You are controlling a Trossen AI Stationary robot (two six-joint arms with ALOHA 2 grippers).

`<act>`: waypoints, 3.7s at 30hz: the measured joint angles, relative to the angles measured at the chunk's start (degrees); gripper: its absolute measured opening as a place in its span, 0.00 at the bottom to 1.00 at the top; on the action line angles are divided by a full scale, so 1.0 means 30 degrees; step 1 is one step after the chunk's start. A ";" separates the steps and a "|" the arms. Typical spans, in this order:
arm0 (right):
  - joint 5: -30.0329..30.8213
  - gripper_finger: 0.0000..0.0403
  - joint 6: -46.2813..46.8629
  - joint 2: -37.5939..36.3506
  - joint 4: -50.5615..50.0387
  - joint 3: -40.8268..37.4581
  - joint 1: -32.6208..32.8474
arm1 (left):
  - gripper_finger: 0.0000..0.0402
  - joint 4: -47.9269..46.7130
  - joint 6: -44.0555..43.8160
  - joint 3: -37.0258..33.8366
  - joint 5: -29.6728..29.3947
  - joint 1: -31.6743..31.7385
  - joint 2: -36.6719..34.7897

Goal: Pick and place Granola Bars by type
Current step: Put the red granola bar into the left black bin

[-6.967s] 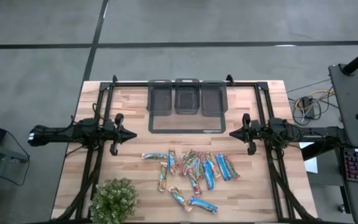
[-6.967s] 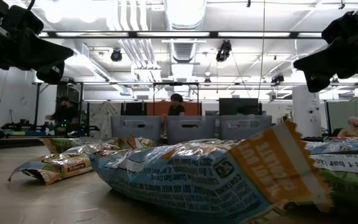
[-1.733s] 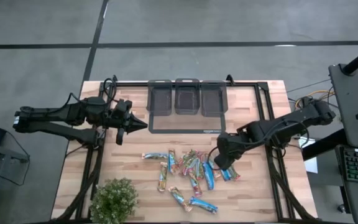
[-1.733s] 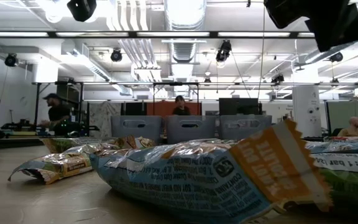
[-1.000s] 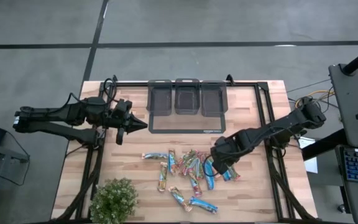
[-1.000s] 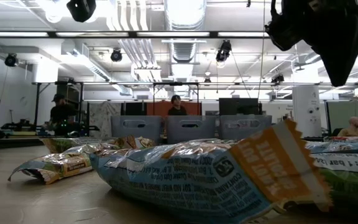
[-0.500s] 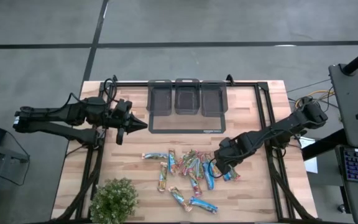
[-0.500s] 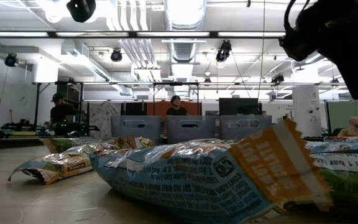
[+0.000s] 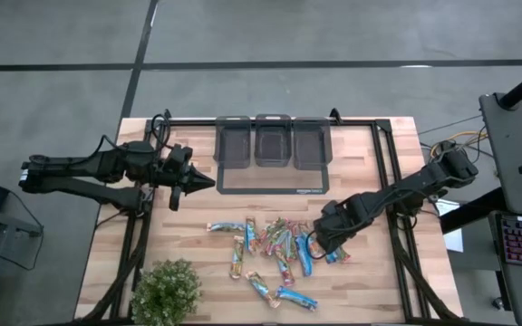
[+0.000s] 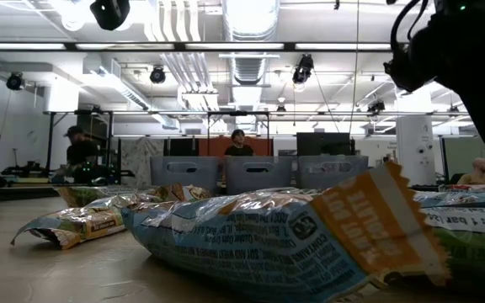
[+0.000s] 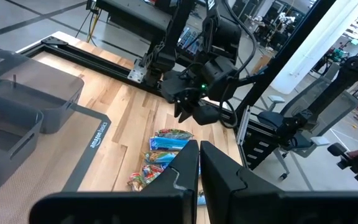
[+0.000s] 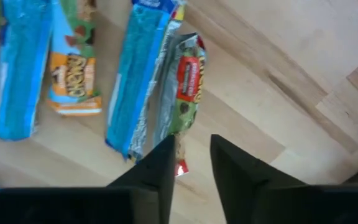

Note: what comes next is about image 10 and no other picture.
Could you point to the white ceiling pipes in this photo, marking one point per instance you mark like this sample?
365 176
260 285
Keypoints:
171 25

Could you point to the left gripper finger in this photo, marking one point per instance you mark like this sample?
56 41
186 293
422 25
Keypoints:
110 13

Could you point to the person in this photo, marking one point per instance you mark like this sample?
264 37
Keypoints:
239 149
80 151
480 174

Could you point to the grey tarp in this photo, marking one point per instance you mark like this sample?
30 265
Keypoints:
139 160

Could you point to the blue granola bar orange end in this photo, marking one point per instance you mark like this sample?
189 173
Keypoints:
246 248

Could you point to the orange partition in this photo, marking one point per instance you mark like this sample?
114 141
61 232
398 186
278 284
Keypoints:
213 147

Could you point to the silver ventilation duct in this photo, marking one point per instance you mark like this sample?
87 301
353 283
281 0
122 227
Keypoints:
251 21

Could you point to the black ceiling spotlight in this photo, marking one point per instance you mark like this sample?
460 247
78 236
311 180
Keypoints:
302 71
157 76
376 106
15 81

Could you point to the white pillar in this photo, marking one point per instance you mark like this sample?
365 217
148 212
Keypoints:
415 143

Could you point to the overhead light bar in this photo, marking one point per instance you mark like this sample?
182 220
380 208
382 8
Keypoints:
179 46

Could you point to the grey translucent plastic bin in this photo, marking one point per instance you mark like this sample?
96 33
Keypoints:
310 177
268 181
162 177

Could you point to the blue-green granola bar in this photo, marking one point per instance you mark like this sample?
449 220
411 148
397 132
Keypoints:
478 252

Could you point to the green partition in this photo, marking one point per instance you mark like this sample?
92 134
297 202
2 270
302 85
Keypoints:
461 155

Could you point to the black metal rack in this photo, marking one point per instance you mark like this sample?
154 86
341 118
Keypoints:
238 113

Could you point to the green and orange granola bar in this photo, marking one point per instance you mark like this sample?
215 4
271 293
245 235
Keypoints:
86 225

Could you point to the black monitor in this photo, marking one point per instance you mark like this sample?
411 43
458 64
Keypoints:
322 144

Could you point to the blue and white granola bar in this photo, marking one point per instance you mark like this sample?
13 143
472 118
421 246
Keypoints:
192 192

